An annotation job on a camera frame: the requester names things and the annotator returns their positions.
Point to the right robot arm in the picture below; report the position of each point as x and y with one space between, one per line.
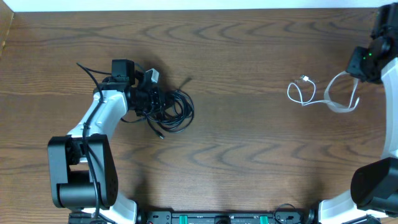
373 190

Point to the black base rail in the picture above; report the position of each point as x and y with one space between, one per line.
288 217

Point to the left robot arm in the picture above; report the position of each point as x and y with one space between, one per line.
83 176

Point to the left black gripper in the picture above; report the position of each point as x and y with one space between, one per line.
160 99

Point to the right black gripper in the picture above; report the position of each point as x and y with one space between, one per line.
354 65

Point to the cardboard box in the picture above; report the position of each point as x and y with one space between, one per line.
6 19

